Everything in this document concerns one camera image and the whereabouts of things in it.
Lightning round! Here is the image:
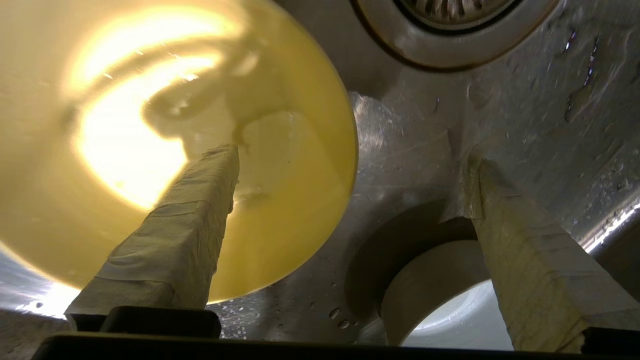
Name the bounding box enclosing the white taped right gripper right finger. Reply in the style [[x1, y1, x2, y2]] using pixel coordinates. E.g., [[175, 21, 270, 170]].
[[467, 154, 640, 354]]

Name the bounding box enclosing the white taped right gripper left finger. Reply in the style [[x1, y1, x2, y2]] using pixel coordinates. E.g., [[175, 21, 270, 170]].
[[65, 144, 240, 332]]

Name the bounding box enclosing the pale grey bowl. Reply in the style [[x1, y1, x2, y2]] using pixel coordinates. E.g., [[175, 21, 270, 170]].
[[380, 239, 517, 352]]

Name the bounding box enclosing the yellow bowl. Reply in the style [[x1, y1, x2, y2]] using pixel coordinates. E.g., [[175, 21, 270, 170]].
[[0, 0, 359, 306]]

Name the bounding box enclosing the stainless steel sink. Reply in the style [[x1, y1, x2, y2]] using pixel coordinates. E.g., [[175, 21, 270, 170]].
[[0, 0, 640, 346]]

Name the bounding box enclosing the round metal drain strainer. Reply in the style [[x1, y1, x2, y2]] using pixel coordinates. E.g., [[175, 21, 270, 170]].
[[349, 0, 562, 74]]

